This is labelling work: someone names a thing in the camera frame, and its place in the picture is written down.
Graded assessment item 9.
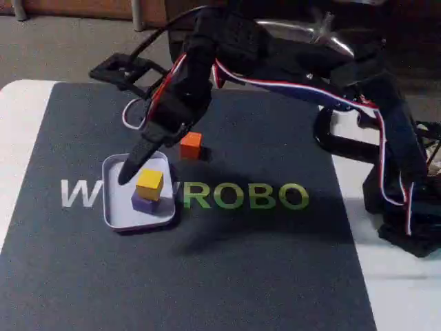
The yellow wooden cube block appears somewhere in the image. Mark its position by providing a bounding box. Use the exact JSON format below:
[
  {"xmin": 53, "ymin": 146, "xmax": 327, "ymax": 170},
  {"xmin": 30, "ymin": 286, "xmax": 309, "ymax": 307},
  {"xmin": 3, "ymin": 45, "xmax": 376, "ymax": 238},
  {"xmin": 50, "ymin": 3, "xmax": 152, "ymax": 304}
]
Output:
[{"xmin": 135, "ymin": 168, "xmax": 164, "ymax": 201}]

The orange wooden cube block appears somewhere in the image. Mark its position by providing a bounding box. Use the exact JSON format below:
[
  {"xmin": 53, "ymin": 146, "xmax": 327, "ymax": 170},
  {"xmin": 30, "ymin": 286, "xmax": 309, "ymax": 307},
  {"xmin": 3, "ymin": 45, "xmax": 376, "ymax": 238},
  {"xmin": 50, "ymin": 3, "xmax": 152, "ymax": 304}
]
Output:
[{"xmin": 180, "ymin": 132, "xmax": 203, "ymax": 160}]

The purple wooden cube block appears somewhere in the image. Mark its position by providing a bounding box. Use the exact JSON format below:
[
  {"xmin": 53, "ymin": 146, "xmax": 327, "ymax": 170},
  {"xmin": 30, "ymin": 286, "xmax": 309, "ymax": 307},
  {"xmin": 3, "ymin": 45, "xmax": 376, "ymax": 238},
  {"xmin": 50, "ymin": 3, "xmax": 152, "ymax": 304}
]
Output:
[{"xmin": 131, "ymin": 193, "xmax": 161, "ymax": 214}]

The white shallow rectangular tray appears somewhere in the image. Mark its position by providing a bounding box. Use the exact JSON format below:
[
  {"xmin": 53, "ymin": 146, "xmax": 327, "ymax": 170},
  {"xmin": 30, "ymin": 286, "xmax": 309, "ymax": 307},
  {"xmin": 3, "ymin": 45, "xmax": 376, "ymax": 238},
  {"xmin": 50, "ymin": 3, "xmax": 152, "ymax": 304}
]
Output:
[{"xmin": 101, "ymin": 150, "xmax": 177, "ymax": 232}]

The grey metal leg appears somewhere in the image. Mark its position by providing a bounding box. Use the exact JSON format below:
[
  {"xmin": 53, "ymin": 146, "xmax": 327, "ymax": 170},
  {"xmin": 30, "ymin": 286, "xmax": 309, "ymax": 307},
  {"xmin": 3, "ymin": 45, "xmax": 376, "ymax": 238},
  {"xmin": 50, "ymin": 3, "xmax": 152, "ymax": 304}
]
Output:
[
  {"xmin": 132, "ymin": 0, "xmax": 145, "ymax": 32},
  {"xmin": 10, "ymin": 0, "xmax": 28, "ymax": 21}
]

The dark mat with printed letters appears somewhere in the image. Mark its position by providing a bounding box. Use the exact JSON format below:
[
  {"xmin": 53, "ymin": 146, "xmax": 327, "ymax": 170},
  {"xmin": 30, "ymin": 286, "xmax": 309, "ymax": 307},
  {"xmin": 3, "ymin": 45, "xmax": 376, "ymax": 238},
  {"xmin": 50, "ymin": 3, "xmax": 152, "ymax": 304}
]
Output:
[{"xmin": 0, "ymin": 81, "xmax": 378, "ymax": 331}]

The brown wooden board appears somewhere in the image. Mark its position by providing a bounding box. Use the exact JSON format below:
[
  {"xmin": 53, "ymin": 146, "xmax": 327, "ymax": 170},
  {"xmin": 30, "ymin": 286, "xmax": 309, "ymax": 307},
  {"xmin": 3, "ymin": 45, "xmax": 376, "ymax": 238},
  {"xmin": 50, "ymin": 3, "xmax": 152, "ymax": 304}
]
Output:
[{"xmin": 0, "ymin": 0, "xmax": 167, "ymax": 21}]

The black table clamp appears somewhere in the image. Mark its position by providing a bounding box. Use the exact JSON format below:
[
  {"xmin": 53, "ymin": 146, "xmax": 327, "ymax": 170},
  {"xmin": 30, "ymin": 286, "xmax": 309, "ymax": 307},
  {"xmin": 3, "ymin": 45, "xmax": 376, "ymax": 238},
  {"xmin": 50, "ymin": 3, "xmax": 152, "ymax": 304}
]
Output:
[{"xmin": 314, "ymin": 106, "xmax": 383, "ymax": 163}]

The chrome office chair base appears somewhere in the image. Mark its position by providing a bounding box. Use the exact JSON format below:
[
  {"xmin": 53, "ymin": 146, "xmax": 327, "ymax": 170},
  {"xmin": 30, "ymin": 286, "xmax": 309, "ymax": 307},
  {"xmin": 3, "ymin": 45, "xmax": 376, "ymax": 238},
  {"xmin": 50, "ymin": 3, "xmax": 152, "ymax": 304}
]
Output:
[{"xmin": 254, "ymin": 12, "xmax": 356, "ymax": 59}]

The white looped cable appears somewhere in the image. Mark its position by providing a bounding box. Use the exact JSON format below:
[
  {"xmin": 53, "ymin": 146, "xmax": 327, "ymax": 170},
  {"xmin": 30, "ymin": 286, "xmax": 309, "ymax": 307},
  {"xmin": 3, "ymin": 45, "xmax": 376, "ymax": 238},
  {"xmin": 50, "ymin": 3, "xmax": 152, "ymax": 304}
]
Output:
[{"xmin": 121, "ymin": 97, "xmax": 150, "ymax": 131}]

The black camera mount frame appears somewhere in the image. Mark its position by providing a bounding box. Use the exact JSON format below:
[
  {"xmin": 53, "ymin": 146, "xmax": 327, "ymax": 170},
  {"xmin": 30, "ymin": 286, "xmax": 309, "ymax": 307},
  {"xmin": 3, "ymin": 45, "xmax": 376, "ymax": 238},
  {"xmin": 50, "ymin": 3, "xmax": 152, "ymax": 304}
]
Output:
[{"xmin": 88, "ymin": 53, "xmax": 168, "ymax": 98}]

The black camera cable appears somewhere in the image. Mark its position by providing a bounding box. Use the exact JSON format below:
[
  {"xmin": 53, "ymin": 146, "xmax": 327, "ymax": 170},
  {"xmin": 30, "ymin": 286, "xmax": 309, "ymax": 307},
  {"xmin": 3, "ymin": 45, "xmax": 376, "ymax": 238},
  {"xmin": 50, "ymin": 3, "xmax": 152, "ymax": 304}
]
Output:
[{"xmin": 127, "ymin": 5, "xmax": 212, "ymax": 65}]

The red white striped servo cable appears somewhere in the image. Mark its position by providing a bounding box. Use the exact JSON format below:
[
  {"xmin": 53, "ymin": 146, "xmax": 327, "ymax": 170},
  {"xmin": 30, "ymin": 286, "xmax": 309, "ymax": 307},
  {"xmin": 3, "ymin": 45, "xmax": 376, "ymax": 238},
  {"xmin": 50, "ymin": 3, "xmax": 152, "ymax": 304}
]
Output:
[{"xmin": 210, "ymin": 60, "xmax": 415, "ymax": 236}]

